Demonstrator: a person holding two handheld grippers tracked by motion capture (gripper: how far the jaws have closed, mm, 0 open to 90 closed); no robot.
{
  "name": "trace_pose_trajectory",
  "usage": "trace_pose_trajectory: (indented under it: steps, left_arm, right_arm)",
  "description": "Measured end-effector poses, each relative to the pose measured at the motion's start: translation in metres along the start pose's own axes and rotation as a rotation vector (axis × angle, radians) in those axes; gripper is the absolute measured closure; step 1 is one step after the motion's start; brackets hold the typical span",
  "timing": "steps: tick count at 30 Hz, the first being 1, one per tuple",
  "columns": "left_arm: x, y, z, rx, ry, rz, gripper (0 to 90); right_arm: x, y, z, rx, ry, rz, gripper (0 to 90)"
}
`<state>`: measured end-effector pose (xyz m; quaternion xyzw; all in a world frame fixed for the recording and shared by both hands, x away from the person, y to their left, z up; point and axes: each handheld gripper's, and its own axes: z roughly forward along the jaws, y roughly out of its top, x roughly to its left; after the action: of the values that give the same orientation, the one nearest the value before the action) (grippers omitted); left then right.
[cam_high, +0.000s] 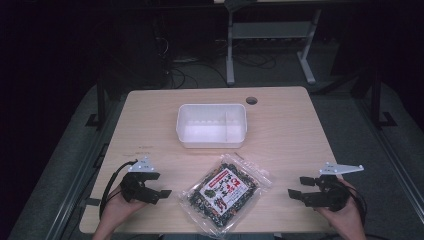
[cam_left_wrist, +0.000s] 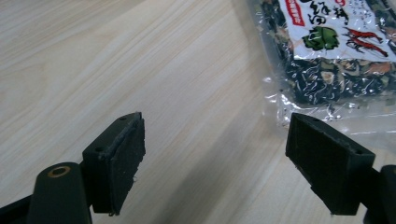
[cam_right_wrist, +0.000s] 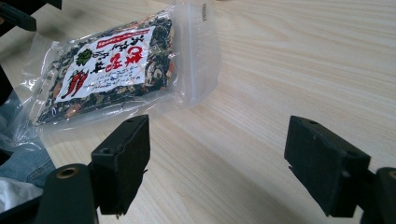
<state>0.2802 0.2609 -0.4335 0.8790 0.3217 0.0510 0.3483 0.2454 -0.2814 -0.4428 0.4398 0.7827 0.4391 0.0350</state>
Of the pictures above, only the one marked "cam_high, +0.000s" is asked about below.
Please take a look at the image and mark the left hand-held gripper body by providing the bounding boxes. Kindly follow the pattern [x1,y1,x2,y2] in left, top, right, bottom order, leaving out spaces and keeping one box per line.
[119,156,161,205]

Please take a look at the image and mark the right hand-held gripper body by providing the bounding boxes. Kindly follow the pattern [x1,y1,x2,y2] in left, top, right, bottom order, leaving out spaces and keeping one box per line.
[302,161,365,213]

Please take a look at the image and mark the person's left hand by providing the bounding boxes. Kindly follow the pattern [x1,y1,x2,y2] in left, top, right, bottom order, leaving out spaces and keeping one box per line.
[99,184,148,232]

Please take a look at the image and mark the person's right hand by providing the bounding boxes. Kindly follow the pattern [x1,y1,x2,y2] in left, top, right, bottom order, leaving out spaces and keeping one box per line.
[314,177,367,235]

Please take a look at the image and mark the clear packet of dried seaweed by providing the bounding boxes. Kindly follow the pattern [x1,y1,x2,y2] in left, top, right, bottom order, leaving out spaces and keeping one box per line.
[177,153,274,238]

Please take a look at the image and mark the white plastic container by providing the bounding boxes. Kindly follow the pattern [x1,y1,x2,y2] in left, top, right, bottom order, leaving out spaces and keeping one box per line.
[175,102,248,150]

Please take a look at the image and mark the black metal stand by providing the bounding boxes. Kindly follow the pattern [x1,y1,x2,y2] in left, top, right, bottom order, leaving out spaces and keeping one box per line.
[84,81,111,131]
[351,68,398,129]

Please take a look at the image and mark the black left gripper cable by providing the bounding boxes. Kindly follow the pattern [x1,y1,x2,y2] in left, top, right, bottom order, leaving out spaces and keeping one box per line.
[99,159,139,219]

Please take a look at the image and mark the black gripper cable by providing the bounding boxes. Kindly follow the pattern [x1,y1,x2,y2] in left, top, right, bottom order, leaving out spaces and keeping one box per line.
[346,184,368,225]
[99,159,139,219]

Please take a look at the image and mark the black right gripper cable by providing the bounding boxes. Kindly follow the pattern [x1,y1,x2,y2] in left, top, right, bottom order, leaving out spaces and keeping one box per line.
[346,184,368,225]

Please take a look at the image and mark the grey metal floor rail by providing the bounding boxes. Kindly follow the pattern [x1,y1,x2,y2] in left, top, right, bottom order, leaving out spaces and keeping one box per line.
[353,96,424,218]
[44,99,129,240]

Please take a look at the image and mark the black cables on floor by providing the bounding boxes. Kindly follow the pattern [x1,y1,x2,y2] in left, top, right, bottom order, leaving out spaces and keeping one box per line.
[151,19,278,90]

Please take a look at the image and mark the white metal table frame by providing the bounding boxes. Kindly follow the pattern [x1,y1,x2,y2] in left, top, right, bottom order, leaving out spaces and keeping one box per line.
[225,0,324,87]

